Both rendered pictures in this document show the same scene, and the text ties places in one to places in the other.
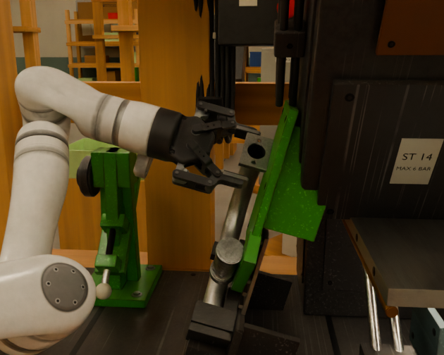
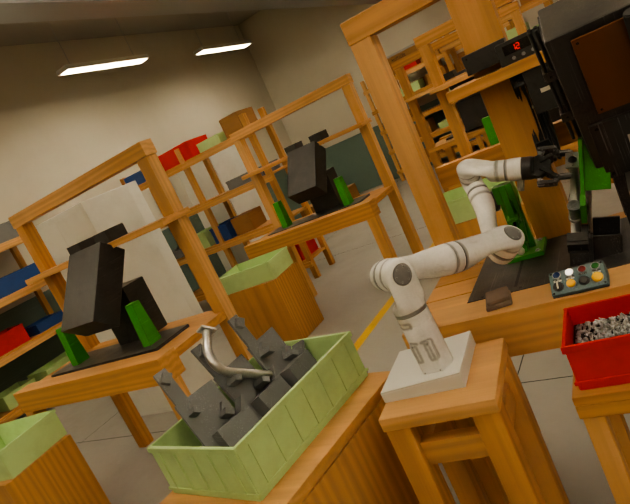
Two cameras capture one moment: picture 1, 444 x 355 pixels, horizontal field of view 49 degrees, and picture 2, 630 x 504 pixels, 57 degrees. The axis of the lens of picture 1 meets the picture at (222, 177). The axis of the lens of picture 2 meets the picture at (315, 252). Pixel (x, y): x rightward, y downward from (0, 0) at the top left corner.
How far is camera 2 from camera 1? 1.28 m
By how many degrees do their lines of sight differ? 26
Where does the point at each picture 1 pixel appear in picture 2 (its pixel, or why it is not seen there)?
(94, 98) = (491, 165)
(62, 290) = (512, 233)
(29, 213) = (486, 216)
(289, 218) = (595, 182)
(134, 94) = (497, 151)
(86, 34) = not seen: hidden behind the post
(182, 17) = (512, 105)
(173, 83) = (519, 139)
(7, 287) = (495, 235)
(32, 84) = (465, 169)
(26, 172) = (479, 202)
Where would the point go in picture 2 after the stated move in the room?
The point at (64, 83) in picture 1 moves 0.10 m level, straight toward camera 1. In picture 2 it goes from (476, 163) to (483, 165)
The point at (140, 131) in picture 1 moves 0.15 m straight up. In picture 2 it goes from (516, 170) to (499, 127)
